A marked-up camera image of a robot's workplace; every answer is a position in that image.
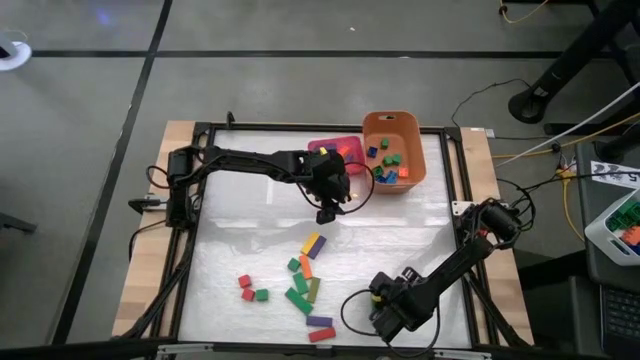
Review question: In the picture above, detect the dark furniture leg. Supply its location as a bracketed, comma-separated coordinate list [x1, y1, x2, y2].
[0, 212, 39, 235]

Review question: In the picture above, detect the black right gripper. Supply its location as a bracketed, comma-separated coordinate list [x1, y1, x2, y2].
[368, 271, 444, 345]

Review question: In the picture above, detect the green studded block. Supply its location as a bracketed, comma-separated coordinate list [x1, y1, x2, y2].
[604, 199, 640, 231]

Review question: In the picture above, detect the black cable bundle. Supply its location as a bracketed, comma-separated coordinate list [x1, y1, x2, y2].
[497, 169, 640, 234]

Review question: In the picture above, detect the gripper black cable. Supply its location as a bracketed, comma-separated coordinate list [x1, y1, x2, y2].
[339, 287, 441, 359]
[294, 159, 376, 216]

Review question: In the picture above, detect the white round floor object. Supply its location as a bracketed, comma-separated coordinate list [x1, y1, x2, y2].
[0, 29, 34, 72]

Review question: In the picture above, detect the orange plastic bin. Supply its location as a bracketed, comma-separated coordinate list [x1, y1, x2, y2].
[361, 110, 428, 195]

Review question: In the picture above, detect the black table frame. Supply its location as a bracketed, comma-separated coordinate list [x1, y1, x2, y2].
[112, 110, 534, 351]

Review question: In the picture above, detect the white floor cable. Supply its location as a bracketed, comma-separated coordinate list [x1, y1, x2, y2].
[497, 79, 640, 169]

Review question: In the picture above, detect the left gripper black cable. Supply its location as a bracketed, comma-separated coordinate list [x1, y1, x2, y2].
[294, 159, 376, 216]

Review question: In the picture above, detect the black table clamp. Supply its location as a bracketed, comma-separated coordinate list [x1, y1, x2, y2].
[127, 197, 166, 214]

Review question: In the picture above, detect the black stand with pole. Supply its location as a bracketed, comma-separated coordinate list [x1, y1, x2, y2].
[507, 0, 640, 125]

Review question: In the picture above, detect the white glossy table sheet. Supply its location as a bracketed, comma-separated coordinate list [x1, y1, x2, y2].
[177, 128, 474, 350]

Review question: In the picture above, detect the white storage bin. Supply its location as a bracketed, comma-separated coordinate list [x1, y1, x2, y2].
[583, 188, 640, 267]

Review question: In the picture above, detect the black arm base cable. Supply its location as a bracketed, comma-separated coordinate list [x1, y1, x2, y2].
[128, 218, 169, 262]

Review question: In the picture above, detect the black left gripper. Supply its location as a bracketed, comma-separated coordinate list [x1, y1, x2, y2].
[299, 147, 354, 211]

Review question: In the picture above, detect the silver bracket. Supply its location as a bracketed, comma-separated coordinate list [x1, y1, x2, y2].
[155, 342, 215, 360]
[433, 348, 494, 360]

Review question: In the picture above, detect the dark grey side desk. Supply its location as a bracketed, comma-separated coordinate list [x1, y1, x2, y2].
[574, 141, 640, 360]

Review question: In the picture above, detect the black stand foot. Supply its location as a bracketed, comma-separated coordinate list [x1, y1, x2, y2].
[592, 122, 640, 164]

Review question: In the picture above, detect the pink plastic tray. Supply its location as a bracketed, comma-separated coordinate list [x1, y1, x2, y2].
[306, 135, 366, 177]

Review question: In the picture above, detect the white printed paper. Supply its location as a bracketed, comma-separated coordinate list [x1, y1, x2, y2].
[589, 159, 640, 190]

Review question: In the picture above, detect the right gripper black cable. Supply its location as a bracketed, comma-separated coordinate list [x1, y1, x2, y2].
[339, 287, 441, 359]

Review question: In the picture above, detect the thin black floor cable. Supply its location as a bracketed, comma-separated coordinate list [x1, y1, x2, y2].
[452, 78, 531, 129]

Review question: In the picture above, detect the black keyboard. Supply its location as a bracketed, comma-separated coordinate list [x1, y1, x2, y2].
[599, 284, 640, 357]

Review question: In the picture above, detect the yellow floor cable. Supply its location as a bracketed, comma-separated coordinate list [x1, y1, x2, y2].
[492, 112, 640, 242]
[498, 0, 551, 25]

